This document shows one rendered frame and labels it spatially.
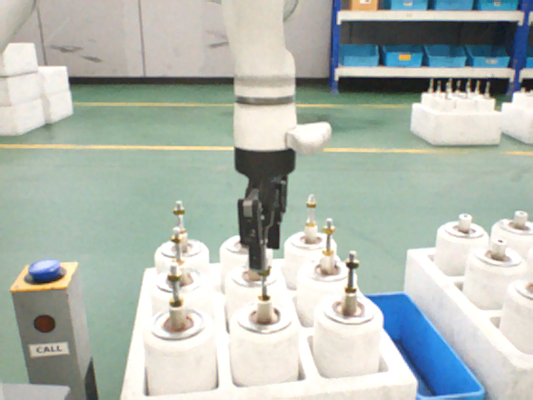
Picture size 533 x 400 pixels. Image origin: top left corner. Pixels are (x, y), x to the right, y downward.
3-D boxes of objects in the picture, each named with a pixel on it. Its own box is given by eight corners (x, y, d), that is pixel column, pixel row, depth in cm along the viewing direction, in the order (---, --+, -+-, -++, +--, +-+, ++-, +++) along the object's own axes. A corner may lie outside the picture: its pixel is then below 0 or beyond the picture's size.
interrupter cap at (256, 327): (288, 303, 70) (288, 299, 70) (295, 334, 63) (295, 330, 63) (236, 305, 70) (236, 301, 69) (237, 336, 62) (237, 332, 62)
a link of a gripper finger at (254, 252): (251, 228, 59) (251, 265, 60) (243, 237, 56) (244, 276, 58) (263, 229, 58) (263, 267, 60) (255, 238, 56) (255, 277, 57)
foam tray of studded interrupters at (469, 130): (499, 145, 276) (503, 113, 270) (433, 145, 273) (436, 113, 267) (468, 130, 312) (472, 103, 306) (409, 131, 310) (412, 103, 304)
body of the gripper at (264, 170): (246, 130, 63) (247, 197, 66) (222, 144, 55) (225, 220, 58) (303, 132, 61) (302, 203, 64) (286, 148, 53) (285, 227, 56)
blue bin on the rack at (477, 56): (455, 65, 528) (457, 45, 521) (490, 65, 527) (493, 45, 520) (471, 68, 481) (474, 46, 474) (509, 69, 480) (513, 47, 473)
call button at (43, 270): (58, 284, 63) (55, 270, 62) (26, 287, 62) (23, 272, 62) (65, 270, 67) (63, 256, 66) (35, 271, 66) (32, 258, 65)
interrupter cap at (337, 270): (295, 267, 81) (295, 263, 81) (334, 258, 84) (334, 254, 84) (318, 288, 74) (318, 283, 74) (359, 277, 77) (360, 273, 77)
